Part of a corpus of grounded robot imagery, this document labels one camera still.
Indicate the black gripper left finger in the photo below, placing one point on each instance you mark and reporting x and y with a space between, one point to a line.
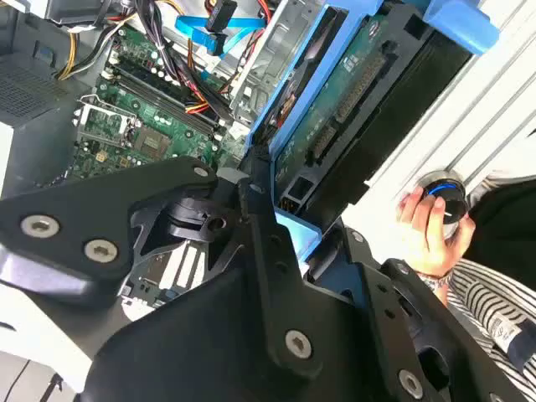
63 234

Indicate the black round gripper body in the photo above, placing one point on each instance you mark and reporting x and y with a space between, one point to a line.
201 347

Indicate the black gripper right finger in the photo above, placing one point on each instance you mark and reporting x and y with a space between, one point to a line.
402 335

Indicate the hard disk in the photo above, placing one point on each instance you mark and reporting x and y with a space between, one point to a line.
360 104

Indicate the person's hand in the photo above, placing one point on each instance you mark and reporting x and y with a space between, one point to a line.
427 247

